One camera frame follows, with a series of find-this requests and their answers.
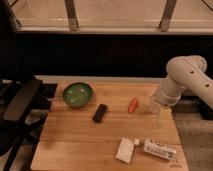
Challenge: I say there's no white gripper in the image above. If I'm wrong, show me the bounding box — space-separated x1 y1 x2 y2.
149 91 180 128

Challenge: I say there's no black eraser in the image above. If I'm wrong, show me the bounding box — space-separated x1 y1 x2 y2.
93 104 107 123

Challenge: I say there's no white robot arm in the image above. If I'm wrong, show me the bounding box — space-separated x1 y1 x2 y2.
149 55 213 125

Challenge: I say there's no white sponge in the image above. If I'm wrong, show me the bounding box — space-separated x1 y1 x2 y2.
116 137 134 164

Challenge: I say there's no orange carrot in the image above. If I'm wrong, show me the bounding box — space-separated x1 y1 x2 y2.
128 97 139 114

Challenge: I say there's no white toothpaste tube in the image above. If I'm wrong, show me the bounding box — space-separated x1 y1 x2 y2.
134 139 177 160

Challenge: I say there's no green bowl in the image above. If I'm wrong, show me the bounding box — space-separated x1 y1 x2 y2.
63 82 93 108

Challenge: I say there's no black office chair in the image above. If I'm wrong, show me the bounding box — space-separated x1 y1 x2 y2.
0 78 51 171

